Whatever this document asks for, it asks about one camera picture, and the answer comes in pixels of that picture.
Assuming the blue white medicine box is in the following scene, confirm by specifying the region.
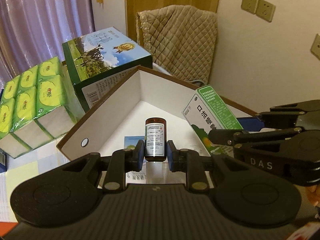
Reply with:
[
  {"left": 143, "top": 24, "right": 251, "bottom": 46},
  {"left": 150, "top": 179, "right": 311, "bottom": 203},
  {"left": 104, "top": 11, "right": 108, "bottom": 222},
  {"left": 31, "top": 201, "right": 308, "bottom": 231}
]
[{"left": 124, "top": 136, "right": 146, "bottom": 184}]

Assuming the green white medicine box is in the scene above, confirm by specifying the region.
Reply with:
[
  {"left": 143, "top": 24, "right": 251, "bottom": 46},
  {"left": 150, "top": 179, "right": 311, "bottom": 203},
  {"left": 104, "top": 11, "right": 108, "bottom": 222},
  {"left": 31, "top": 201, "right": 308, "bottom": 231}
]
[{"left": 183, "top": 85, "right": 242, "bottom": 157}]

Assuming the brown spray bottle white cap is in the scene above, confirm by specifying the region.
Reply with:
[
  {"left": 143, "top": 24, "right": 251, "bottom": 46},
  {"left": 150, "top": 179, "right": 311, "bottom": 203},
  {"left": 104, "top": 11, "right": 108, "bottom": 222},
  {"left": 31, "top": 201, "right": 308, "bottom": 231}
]
[{"left": 144, "top": 118, "right": 167, "bottom": 162}]

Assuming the person's hand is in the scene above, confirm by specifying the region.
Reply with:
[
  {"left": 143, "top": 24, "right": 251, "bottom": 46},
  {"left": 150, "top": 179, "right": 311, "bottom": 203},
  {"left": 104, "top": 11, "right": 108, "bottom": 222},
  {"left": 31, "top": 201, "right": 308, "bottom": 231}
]
[{"left": 305, "top": 184, "right": 320, "bottom": 219}]

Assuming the brown cardboard box white inside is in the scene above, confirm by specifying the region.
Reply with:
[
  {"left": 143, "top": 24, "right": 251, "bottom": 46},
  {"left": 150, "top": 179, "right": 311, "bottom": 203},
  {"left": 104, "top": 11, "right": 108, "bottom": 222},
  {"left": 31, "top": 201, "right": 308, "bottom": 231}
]
[{"left": 56, "top": 65, "right": 258, "bottom": 189}]

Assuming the checkered pastel tablecloth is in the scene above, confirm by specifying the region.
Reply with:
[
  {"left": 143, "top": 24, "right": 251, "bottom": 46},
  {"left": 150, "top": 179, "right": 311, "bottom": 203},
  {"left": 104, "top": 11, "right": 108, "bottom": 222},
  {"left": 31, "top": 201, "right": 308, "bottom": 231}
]
[{"left": 1, "top": 138, "right": 68, "bottom": 222}]

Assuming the green tissue pack bundle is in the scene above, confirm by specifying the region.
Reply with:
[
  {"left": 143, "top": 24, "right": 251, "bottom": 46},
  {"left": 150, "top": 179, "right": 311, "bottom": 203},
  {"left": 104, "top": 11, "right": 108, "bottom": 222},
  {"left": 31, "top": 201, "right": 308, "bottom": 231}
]
[{"left": 1, "top": 56, "right": 84, "bottom": 158}]

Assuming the green milk carton box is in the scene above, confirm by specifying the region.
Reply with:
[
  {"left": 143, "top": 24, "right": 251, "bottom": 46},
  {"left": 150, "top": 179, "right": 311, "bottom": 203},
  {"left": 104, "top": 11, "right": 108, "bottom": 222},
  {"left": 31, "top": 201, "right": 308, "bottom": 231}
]
[{"left": 62, "top": 27, "right": 152, "bottom": 112}]

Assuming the beige quilted chair cover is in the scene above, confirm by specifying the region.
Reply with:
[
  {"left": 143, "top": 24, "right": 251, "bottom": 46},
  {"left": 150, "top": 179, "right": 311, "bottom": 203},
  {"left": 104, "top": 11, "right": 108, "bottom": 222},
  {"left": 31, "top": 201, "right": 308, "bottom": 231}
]
[{"left": 136, "top": 5, "right": 218, "bottom": 85}]

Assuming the blue printed box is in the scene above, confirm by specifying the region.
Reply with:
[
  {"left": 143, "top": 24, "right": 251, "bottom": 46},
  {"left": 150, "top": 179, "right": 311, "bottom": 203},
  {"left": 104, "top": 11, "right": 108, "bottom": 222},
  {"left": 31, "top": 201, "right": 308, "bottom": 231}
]
[{"left": 0, "top": 89, "right": 7, "bottom": 173}]

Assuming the red table mat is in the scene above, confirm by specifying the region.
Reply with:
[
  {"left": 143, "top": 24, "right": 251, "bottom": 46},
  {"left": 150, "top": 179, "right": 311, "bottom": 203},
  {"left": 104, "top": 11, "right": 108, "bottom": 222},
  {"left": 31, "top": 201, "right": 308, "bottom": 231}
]
[{"left": 0, "top": 222, "right": 18, "bottom": 239}]

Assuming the pink curtain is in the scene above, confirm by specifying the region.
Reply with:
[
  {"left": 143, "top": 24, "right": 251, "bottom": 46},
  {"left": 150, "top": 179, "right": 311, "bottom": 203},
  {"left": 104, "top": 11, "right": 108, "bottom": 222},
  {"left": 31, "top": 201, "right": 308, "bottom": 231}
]
[{"left": 1, "top": 0, "right": 94, "bottom": 85}]

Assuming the single wall socket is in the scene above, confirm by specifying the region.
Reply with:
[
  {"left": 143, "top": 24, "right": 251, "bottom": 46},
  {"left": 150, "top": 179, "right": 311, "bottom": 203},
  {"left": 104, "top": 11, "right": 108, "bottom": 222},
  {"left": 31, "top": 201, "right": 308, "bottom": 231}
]
[{"left": 310, "top": 34, "right": 320, "bottom": 60}]

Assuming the double wall socket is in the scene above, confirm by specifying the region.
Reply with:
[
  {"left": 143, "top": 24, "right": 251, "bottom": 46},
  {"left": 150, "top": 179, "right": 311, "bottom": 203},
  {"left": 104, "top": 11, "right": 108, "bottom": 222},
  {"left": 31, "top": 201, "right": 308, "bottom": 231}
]
[{"left": 241, "top": 0, "right": 276, "bottom": 23}]

